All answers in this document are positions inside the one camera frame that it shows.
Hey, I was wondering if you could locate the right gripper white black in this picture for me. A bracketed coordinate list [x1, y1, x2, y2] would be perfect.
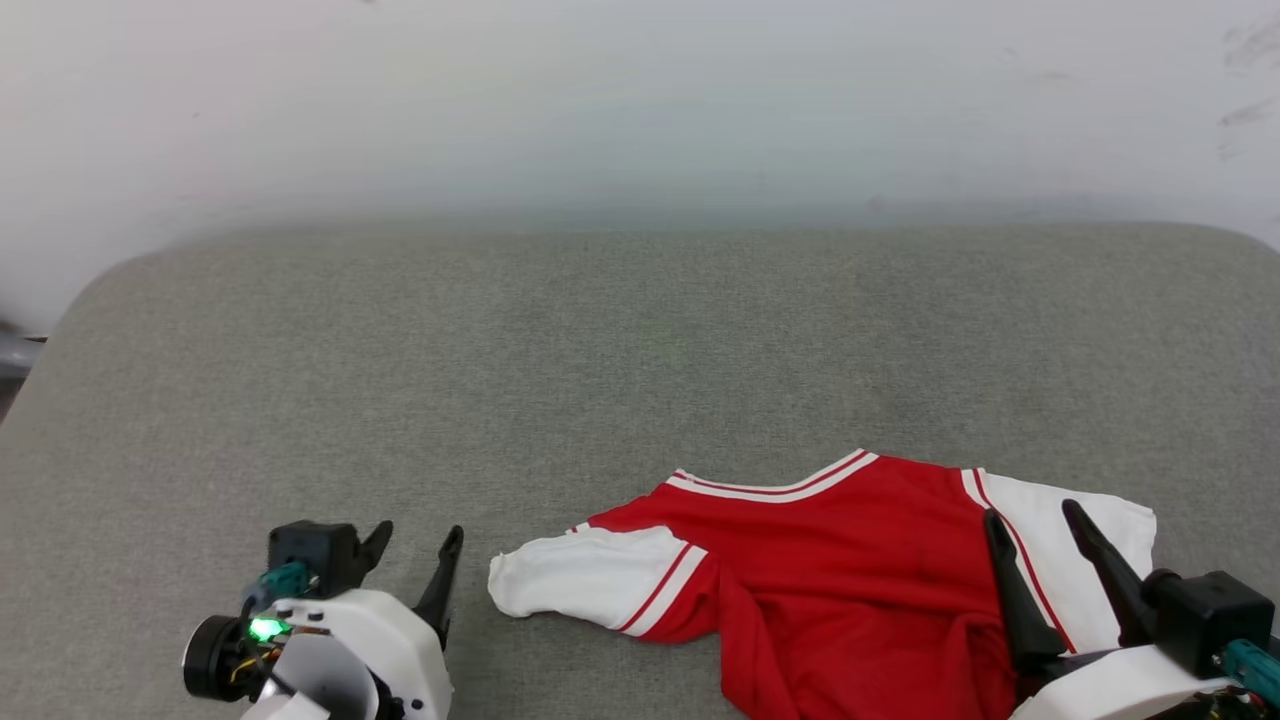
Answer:
[983, 499, 1231, 720]

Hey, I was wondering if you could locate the right camera teal connector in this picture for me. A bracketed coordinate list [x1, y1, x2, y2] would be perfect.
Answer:
[1220, 640, 1280, 711]

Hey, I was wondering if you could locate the grey fabric sofa cushion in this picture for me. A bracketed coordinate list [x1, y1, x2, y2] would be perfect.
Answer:
[0, 222, 1280, 720]

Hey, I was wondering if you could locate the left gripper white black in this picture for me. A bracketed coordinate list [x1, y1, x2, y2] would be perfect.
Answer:
[240, 520, 465, 720]

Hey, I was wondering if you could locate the red white sports jersey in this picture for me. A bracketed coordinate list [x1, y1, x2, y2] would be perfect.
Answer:
[488, 449, 1158, 720]

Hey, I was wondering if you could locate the left camera teal connector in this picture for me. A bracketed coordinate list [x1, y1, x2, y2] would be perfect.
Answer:
[243, 562, 311, 613]

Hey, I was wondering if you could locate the camera teal connector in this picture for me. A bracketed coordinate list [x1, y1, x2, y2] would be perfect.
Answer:
[1220, 640, 1280, 711]
[243, 562, 311, 613]

